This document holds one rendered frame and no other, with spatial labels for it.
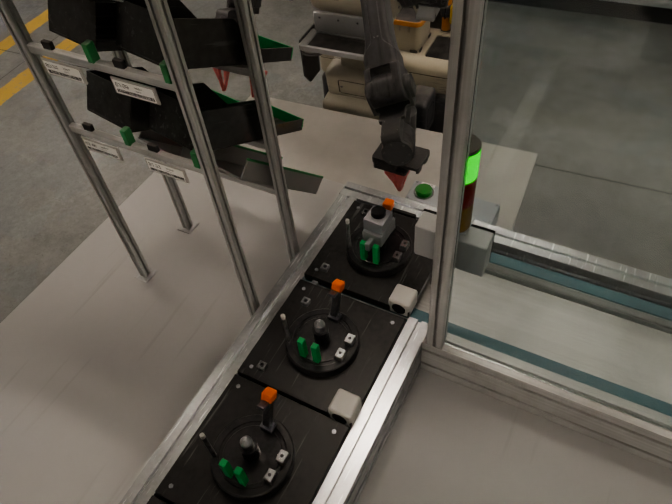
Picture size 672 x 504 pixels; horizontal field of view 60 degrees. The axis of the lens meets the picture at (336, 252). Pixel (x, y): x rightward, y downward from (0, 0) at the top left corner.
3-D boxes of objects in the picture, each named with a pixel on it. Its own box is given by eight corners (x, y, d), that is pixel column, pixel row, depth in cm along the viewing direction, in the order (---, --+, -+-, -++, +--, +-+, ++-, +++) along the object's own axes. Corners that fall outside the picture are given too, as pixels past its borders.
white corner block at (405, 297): (397, 294, 121) (397, 282, 118) (417, 301, 119) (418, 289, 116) (387, 311, 118) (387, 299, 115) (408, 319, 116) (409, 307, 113)
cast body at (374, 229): (377, 220, 124) (376, 196, 119) (395, 227, 123) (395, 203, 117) (357, 247, 120) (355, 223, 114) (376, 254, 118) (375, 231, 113)
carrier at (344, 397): (301, 284, 124) (293, 245, 115) (406, 324, 116) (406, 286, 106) (238, 377, 111) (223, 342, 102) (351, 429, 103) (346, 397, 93)
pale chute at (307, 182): (274, 173, 142) (281, 156, 141) (316, 194, 136) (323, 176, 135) (194, 156, 118) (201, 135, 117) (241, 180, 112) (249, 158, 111)
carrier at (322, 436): (237, 378, 111) (222, 343, 101) (350, 431, 102) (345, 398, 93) (157, 496, 98) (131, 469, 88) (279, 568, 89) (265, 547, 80)
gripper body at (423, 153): (418, 176, 116) (419, 147, 110) (371, 163, 119) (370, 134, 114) (430, 156, 119) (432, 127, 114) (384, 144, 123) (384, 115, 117)
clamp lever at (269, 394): (265, 418, 100) (267, 385, 96) (275, 422, 100) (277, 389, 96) (253, 431, 97) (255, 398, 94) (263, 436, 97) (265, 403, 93)
